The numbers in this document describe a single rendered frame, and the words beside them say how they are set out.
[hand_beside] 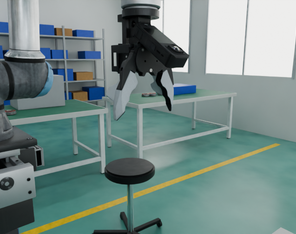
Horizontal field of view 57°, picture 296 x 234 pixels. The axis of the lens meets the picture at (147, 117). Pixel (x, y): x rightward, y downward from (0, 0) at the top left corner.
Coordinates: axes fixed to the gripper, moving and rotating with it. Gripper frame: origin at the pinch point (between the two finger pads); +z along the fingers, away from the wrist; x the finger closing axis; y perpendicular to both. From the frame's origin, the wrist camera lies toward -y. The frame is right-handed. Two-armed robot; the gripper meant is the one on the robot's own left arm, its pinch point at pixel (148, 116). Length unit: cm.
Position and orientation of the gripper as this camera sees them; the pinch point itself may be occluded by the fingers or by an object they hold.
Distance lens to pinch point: 53.8
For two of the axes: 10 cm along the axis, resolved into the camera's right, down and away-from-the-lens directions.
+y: -6.6, -1.6, 7.3
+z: 0.0, 9.8, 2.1
